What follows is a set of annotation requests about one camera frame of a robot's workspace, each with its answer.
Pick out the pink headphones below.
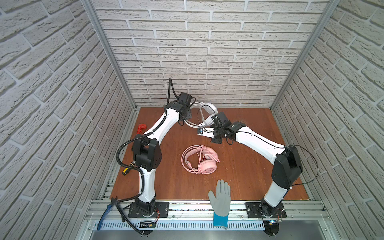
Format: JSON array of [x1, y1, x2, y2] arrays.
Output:
[[181, 145, 221, 175]]

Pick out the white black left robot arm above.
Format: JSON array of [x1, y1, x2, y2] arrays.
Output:
[[133, 100, 191, 213]]

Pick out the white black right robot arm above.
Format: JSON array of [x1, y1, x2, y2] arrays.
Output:
[[212, 112, 303, 217]]

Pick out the red black pipe wrench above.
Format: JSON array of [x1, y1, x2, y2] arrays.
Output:
[[137, 124, 147, 134]]

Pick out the grey blue work glove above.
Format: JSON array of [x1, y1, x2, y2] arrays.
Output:
[[208, 180, 231, 229]]

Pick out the black yellow screwdriver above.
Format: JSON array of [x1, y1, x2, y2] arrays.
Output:
[[122, 161, 135, 176]]

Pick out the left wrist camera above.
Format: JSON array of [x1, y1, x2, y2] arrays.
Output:
[[178, 92, 193, 106]]

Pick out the aluminium floor rail left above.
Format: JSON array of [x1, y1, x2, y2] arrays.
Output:
[[118, 107, 141, 148]]

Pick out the black corrugated cable conduit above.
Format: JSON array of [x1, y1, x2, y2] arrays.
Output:
[[115, 77, 181, 202]]

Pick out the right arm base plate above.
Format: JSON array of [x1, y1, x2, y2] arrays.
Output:
[[245, 202, 287, 219]]

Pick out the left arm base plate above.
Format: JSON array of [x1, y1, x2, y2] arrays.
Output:
[[128, 201, 170, 218]]

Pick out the blue cable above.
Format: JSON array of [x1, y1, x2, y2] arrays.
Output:
[[96, 197, 118, 231]]

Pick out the aluminium corner post left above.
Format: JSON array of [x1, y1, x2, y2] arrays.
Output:
[[82, 0, 138, 111]]

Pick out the aluminium corner post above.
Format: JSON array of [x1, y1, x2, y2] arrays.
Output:
[[82, 0, 138, 111], [270, 0, 340, 111]]

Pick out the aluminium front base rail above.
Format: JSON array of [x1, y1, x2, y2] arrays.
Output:
[[76, 200, 337, 240]]

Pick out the aluminium corner post right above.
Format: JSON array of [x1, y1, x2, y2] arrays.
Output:
[[270, 0, 340, 111]]

